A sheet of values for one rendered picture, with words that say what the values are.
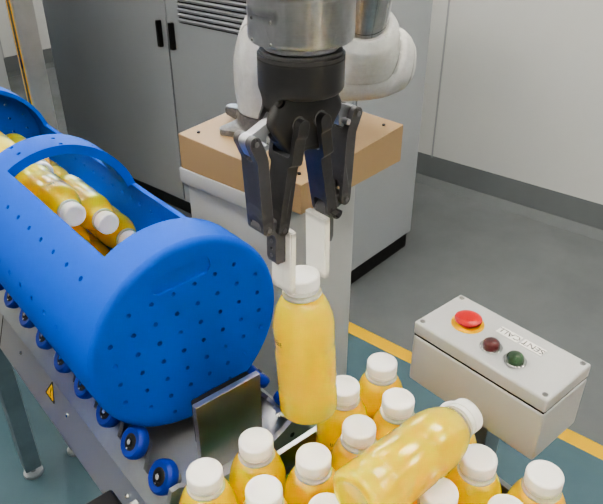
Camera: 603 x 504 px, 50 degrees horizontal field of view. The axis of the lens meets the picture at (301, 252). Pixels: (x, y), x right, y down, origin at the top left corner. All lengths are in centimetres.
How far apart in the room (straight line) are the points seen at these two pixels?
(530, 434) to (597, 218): 284
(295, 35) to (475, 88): 321
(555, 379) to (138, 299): 51
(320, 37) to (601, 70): 297
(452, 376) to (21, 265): 61
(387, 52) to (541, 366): 78
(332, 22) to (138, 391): 54
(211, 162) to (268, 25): 99
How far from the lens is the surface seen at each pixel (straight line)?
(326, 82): 55
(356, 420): 77
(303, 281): 65
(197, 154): 154
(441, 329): 88
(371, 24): 136
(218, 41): 296
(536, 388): 83
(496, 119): 369
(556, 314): 295
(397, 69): 145
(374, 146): 151
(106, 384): 85
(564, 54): 349
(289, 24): 52
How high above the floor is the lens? 163
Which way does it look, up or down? 31 degrees down
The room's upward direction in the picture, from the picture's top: straight up
